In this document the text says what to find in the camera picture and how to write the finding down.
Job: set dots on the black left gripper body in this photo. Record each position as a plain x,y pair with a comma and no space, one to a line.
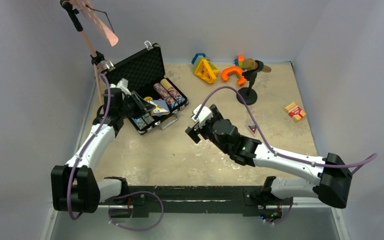
128,107

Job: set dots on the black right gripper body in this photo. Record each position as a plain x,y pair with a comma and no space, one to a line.
207,127

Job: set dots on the blue playing card box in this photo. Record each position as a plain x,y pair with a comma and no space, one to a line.
161,108

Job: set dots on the black poker chip case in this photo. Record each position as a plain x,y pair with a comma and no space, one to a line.
142,70

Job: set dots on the red triangular button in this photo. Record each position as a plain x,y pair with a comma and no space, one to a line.
252,129

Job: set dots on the red playing card box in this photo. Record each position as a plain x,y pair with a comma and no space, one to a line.
295,112

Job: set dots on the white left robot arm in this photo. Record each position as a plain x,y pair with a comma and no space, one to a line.
73,185

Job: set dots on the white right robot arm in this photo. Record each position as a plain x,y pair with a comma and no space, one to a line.
323,178

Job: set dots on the grey chip stack front right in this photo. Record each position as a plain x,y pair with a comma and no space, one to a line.
148,118

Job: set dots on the light blue chip stack in case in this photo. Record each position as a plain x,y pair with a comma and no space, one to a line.
140,123

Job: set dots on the purple red blue chip row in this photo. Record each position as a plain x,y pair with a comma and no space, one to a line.
171,102

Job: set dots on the yellow red blue chip row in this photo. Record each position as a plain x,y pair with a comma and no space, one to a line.
172,91

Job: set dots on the yellow triangular toy block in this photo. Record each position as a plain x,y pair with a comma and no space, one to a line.
206,71

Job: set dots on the orange curved toy track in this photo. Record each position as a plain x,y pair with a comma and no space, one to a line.
233,71

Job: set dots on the blue orange toy blocks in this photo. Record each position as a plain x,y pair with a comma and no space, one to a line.
238,61

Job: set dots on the blue angled toy piece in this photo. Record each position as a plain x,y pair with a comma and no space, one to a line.
197,57

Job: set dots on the brown wooden microphone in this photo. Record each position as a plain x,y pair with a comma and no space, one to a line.
250,64

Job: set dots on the pink tripod stand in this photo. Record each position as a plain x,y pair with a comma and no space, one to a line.
98,60

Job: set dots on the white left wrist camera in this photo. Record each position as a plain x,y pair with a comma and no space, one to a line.
123,85

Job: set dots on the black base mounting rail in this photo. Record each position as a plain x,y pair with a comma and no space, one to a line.
247,201

